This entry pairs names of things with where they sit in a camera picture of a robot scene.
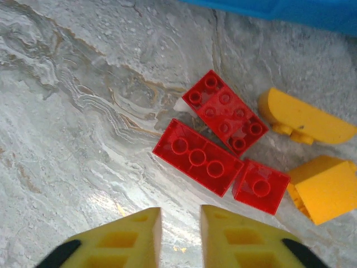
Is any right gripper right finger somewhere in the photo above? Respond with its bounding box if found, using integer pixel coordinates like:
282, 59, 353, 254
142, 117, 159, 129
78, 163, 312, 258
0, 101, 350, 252
200, 205, 330, 268

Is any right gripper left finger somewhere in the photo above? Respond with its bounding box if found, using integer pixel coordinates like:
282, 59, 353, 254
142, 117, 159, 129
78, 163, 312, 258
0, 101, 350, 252
35, 207, 162, 268

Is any blue three-compartment plastic bin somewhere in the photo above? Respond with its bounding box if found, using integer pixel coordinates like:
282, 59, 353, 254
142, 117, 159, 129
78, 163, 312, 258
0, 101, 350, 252
178, 0, 357, 37

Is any red lego brick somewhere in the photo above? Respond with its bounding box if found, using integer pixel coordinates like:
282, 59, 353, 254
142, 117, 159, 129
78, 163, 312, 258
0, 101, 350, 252
152, 118, 245, 198
231, 158, 291, 216
181, 69, 270, 157

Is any yellow half-round lego brick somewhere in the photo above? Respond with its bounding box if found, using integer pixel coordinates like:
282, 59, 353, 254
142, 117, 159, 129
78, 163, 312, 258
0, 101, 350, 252
257, 87, 357, 146

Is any yellow sloped lego brick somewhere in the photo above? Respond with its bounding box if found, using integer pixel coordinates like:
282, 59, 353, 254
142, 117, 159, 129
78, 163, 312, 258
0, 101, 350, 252
286, 155, 357, 226

